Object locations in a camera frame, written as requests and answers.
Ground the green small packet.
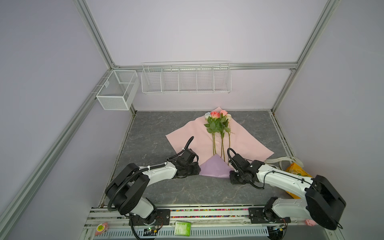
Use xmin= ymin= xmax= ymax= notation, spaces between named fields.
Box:
xmin=174 ymin=221 xmax=192 ymax=237

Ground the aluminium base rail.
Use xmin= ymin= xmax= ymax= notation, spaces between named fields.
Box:
xmin=83 ymin=204 xmax=335 ymax=229

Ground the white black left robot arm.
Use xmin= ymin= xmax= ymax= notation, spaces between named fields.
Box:
xmin=105 ymin=136 xmax=201 ymax=225

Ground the white wire shelf basket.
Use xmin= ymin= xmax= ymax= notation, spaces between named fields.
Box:
xmin=141 ymin=61 xmax=232 ymax=94

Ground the cream fake rose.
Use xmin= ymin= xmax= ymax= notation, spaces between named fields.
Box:
xmin=225 ymin=114 xmax=232 ymax=148

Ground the yellow snack bag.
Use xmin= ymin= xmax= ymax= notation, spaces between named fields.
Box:
xmin=284 ymin=164 xmax=313 ymax=199

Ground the cream printed ribbon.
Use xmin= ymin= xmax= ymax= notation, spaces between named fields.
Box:
xmin=264 ymin=157 xmax=304 ymax=170

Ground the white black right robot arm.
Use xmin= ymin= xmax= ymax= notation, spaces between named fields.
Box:
xmin=227 ymin=148 xmax=346 ymax=230

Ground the white vented cable duct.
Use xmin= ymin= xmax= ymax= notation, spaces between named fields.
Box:
xmin=94 ymin=226 xmax=269 ymax=240

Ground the white mesh box basket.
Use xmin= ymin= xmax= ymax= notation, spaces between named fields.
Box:
xmin=96 ymin=70 xmax=140 ymax=111

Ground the pink green round toy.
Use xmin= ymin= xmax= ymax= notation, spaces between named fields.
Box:
xmin=95 ymin=222 xmax=109 ymax=237

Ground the small pink pig toy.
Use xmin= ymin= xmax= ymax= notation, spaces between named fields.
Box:
xmin=305 ymin=219 xmax=317 ymax=227

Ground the aluminium enclosure frame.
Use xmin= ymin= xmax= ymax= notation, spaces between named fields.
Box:
xmin=1 ymin=1 xmax=326 ymax=211

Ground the pink purple wrapping paper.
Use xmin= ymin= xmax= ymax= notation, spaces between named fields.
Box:
xmin=166 ymin=108 xmax=274 ymax=178

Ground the red pink fake rose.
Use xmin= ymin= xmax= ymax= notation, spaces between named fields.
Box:
xmin=211 ymin=112 xmax=221 ymax=142

